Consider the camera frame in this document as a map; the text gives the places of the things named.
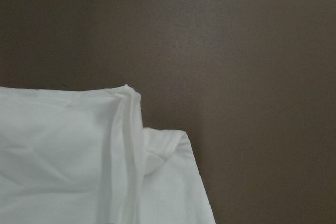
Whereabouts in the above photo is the white long-sleeve printed shirt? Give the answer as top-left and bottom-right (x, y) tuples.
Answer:
(1, 86), (215, 223)

